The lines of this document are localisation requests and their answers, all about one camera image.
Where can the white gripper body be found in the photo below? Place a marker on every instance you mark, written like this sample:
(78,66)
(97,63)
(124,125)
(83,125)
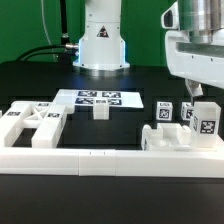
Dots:
(194,41)

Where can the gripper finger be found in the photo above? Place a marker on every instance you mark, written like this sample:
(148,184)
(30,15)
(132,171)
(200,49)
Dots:
(194,88)

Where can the white chair seat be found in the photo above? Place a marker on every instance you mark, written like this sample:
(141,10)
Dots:
(173,137)

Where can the white tagged nut cube right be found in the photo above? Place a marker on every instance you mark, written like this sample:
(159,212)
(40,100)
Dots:
(186,110)

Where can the white tagged nut cube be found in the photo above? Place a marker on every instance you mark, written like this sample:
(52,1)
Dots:
(186,110)
(164,111)

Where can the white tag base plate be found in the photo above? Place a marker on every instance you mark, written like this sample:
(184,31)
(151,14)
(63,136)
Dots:
(87,97)

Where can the white chair back frame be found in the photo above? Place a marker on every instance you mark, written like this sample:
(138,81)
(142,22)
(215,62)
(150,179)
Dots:
(46,118)

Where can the white U-shaped fence frame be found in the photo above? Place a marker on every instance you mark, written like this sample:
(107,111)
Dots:
(22,158)

